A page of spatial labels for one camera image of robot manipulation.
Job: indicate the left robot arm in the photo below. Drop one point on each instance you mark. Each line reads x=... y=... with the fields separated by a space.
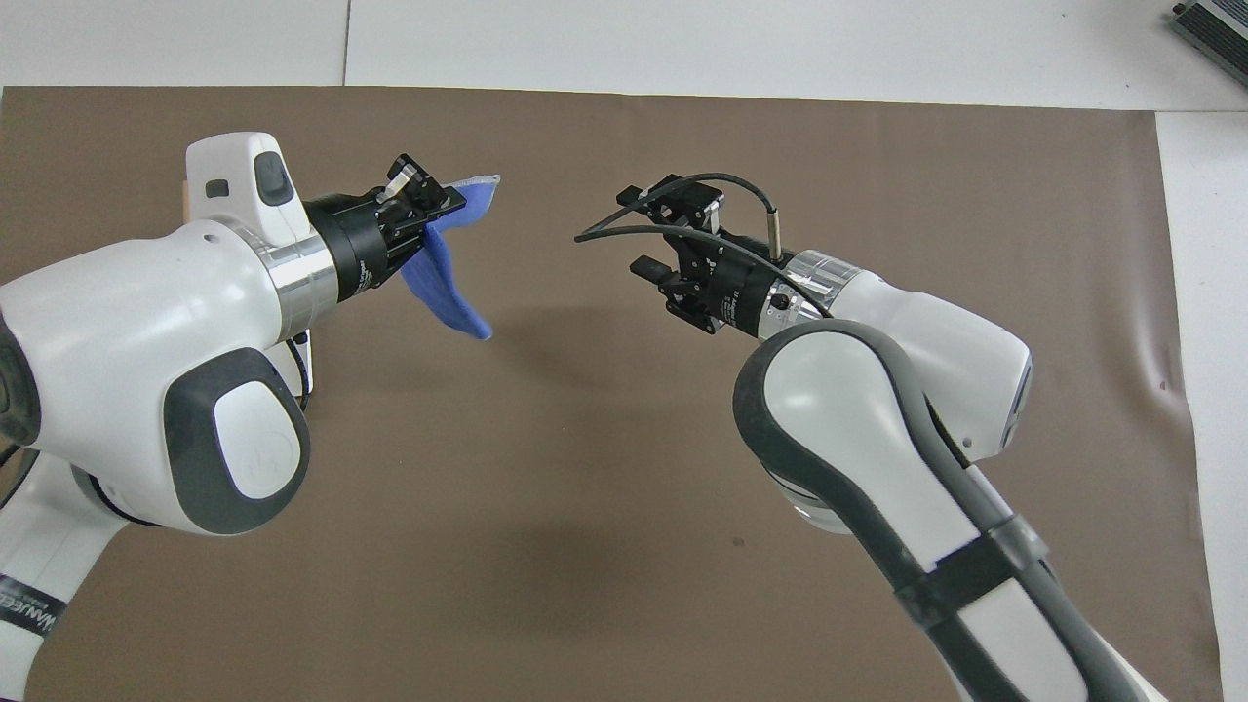
x=117 y=322

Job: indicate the blue towel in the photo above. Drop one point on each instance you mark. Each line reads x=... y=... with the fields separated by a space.
x=444 y=283

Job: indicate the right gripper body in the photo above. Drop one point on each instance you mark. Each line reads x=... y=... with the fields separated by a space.
x=729 y=285

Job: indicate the grey ribbed metal box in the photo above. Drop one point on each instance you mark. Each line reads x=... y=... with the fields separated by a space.
x=1217 y=27

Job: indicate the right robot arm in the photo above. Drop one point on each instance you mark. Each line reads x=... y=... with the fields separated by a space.
x=877 y=439

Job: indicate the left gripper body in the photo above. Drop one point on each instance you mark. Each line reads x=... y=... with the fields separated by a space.
x=349 y=246

